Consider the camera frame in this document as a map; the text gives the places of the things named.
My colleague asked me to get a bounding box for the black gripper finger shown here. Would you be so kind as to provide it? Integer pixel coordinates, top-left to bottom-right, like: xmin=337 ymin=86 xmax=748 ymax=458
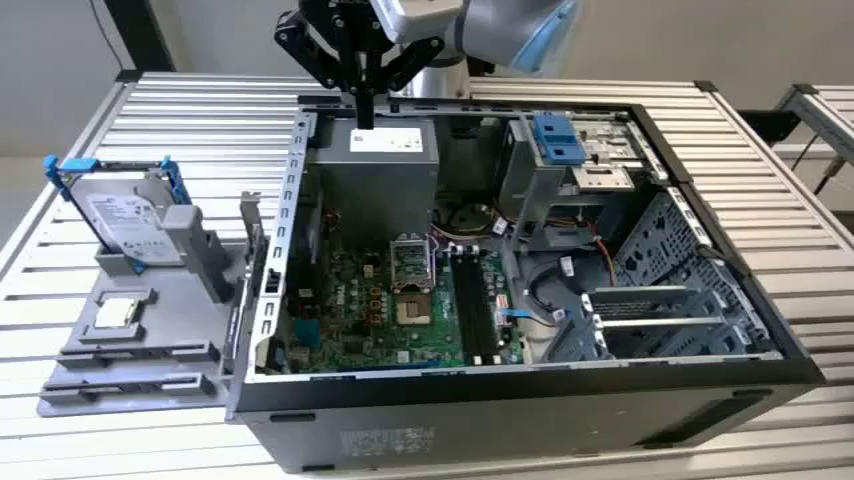
xmin=364 ymin=38 xmax=447 ymax=130
xmin=273 ymin=9 xmax=367 ymax=130

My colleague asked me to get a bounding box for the black RAM slot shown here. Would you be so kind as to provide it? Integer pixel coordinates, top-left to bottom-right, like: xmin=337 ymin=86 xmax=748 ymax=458
xmin=472 ymin=245 xmax=507 ymax=366
xmin=449 ymin=245 xmax=483 ymax=366
xmin=457 ymin=245 xmax=491 ymax=366
xmin=465 ymin=245 xmax=499 ymax=366

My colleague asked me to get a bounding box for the blue plastic drive latch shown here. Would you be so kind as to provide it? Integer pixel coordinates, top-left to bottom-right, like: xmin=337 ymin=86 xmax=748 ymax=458
xmin=531 ymin=113 xmax=576 ymax=165

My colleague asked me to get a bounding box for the grey power supply unit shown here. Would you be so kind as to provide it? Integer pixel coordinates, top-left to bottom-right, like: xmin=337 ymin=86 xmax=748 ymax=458
xmin=307 ymin=117 xmax=441 ymax=241

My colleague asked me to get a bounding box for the black round case fan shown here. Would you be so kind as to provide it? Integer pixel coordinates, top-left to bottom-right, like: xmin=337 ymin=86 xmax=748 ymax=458
xmin=432 ymin=197 xmax=512 ymax=239

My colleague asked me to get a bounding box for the hard disk in blue carrier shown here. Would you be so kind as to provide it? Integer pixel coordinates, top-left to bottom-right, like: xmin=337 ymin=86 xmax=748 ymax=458
xmin=42 ymin=154 xmax=195 ymax=275

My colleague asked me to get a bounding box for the metal socket cover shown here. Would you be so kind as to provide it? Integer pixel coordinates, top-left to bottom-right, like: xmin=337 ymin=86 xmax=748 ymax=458
xmin=388 ymin=232 xmax=435 ymax=295

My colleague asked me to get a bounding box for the CPU socket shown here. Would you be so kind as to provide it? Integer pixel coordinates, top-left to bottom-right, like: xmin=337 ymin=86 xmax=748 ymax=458
xmin=392 ymin=292 xmax=439 ymax=326

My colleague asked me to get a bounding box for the grey plastic parts rack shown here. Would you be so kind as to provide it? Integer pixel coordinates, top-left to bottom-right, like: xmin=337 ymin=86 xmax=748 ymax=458
xmin=36 ymin=204 xmax=268 ymax=419

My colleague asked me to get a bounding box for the green motherboard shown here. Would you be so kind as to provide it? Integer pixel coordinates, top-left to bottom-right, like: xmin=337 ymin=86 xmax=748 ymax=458
xmin=284 ymin=239 xmax=529 ymax=375

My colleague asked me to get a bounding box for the silver CPU chip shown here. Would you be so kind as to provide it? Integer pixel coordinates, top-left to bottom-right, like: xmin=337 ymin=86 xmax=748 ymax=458
xmin=92 ymin=298 xmax=143 ymax=329

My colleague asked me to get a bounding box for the aluminium side table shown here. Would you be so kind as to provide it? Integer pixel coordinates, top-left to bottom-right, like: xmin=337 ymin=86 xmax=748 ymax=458
xmin=772 ymin=83 xmax=854 ymax=166

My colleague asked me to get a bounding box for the grey metal disk bay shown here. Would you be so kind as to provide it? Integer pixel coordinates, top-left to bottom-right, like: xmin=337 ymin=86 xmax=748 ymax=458
xmin=543 ymin=284 xmax=782 ymax=364

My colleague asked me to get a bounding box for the black open PC case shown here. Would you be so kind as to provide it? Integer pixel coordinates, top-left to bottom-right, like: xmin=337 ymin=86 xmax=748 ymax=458
xmin=223 ymin=94 xmax=828 ymax=475

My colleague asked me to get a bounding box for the silver box wrist camera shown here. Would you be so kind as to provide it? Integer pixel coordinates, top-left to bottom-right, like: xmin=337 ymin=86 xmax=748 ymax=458
xmin=369 ymin=0 xmax=463 ymax=47

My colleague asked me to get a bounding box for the black upright post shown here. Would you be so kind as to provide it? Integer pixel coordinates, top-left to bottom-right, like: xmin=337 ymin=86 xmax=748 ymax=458
xmin=102 ymin=0 xmax=176 ymax=81

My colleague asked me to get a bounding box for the graphics card with silver bracket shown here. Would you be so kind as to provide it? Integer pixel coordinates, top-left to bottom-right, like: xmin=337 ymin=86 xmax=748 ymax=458
xmin=223 ymin=189 xmax=269 ymax=376

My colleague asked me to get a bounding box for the white wire bundle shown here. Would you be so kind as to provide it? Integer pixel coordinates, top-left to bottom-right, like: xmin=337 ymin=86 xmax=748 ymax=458
xmin=429 ymin=222 xmax=508 ymax=246

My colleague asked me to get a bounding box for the thin wire locking lever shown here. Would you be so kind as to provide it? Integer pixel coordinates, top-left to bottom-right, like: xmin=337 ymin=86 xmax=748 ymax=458
xmin=427 ymin=234 xmax=443 ymax=291

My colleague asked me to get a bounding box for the black looped data wire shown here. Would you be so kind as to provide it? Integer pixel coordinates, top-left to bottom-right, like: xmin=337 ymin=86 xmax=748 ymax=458
xmin=524 ymin=257 xmax=583 ymax=329

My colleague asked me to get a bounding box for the orange wire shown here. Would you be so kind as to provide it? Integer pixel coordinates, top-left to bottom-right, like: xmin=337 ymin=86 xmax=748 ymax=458
xmin=586 ymin=234 xmax=619 ymax=290

